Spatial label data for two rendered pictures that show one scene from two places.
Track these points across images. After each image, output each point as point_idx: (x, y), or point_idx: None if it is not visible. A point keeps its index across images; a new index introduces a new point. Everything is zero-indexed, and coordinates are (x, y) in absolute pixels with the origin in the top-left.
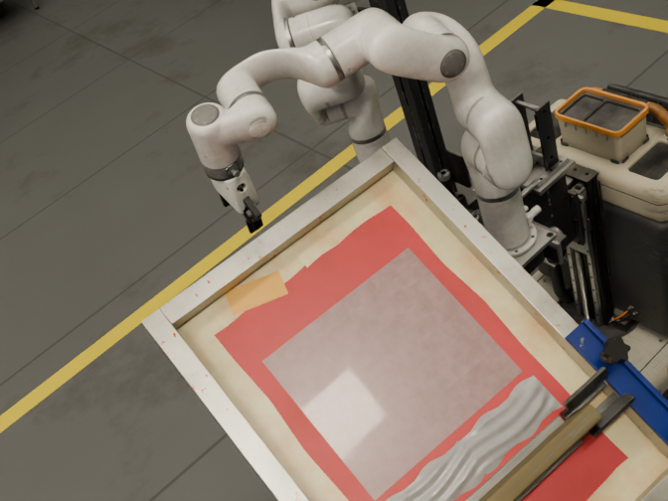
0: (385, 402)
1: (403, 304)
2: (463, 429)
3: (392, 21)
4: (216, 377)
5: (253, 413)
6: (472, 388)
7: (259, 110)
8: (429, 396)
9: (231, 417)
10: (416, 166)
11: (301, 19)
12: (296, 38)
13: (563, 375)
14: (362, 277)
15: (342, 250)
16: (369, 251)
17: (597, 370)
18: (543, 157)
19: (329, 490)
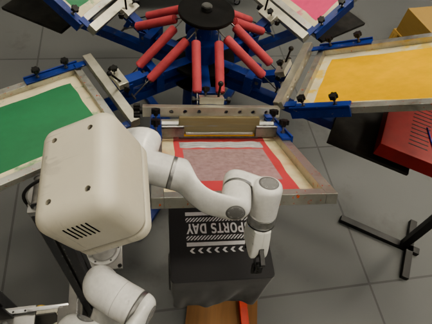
0: (240, 159)
1: (208, 171)
2: (217, 148)
3: (135, 131)
4: (306, 182)
5: (295, 171)
6: (204, 152)
7: (235, 169)
8: (222, 155)
9: (306, 164)
10: (155, 186)
11: (126, 290)
12: (141, 288)
13: (170, 144)
14: (218, 181)
15: (218, 190)
16: (207, 186)
17: (161, 132)
18: (9, 314)
19: (276, 153)
